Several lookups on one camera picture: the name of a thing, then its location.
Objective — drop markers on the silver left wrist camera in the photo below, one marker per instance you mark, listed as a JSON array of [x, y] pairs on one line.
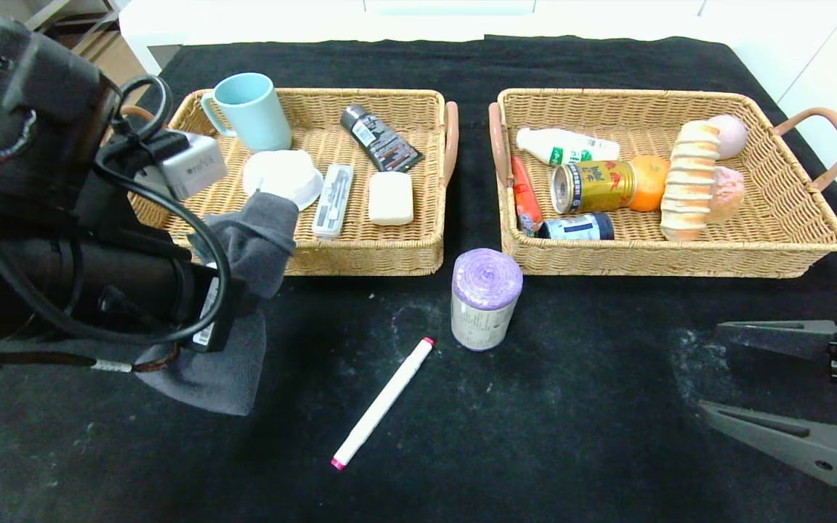
[[189, 168]]

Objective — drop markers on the orange sausage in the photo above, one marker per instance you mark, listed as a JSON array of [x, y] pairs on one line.
[[526, 196]]

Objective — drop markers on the purple trash bag roll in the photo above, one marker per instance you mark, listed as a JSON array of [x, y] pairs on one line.
[[484, 305]]

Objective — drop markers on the wicker basket with daily items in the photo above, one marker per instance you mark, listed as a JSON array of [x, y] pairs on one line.
[[389, 247]]

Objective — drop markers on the clear toothbrush case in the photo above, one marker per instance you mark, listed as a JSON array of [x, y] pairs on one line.
[[332, 202]]

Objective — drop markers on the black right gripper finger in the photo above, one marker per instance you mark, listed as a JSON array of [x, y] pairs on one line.
[[811, 447], [803, 341]]

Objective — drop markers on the gold drink can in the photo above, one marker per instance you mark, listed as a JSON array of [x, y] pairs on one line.
[[600, 187]]

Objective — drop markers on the pale pink egg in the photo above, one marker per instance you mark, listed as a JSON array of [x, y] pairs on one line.
[[732, 136]]

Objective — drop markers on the white table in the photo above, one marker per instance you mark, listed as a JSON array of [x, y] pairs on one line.
[[280, 22]]

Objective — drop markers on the light blue mug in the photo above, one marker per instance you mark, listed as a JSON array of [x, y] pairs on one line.
[[253, 114]]

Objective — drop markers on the white milk drink bottle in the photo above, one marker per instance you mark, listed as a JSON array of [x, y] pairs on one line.
[[564, 145]]

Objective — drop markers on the orange fruit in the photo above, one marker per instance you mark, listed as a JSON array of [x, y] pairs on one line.
[[652, 185]]

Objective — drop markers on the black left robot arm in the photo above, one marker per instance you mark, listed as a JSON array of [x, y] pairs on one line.
[[26, 269]]

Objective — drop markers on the black squeeze tube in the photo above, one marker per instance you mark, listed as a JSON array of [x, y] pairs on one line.
[[381, 143]]

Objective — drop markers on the white round dish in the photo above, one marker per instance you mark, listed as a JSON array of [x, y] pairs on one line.
[[280, 173]]

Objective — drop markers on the white soap bar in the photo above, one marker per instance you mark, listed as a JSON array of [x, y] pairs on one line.
[[389, 198]]

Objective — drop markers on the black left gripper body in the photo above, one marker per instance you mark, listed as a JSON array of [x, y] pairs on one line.
[[209, 311]]

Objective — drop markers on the striped bread loaf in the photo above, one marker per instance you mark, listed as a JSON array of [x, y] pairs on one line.
[[689, 181]]

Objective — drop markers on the wicker basket with food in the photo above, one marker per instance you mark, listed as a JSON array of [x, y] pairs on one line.
[[774, 211]]

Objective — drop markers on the grey metal shelf frame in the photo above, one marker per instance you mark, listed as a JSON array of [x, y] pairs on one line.
[[84, 22]]

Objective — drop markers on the grey towel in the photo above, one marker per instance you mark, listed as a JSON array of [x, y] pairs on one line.
[[262, 240]]

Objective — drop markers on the brown round bun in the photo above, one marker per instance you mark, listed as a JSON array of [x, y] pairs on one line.
[[729, 195]]

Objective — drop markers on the white marker pen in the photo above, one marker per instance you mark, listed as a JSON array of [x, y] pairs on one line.
[[382, 403]]

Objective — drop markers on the dark blue small jar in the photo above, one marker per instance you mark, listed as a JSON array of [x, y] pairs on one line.
[[578, 226]]

